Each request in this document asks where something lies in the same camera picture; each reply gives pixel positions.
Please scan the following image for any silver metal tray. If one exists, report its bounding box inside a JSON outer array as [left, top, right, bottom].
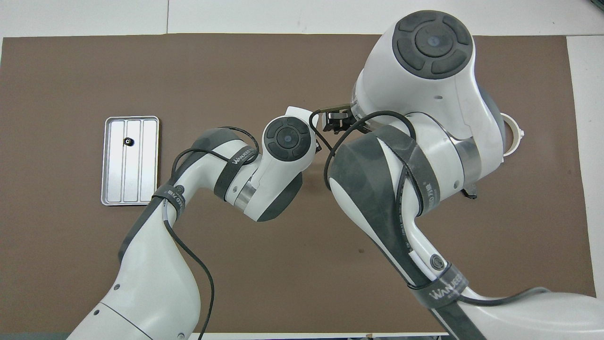
[[101, 116, 160, 206]]

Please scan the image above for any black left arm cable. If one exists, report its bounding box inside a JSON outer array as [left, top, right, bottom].
[[160, 125, 260, 340]]

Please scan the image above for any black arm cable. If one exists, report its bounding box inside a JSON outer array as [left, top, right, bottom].
[[160, 125, 260, 340], [309, 109, 550, 307]]

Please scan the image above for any brown table mat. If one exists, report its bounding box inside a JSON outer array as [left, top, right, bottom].
[[0, 33, 596, 334]]

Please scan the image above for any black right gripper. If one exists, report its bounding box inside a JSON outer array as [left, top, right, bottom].
[[323, 107, 355, 136]]

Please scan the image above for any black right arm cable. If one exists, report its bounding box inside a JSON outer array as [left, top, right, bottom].
[[309, 109, 550, 307]]

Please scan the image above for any white semicircular bracket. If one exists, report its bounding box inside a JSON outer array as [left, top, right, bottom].
[[500, 112, 525, 157]]

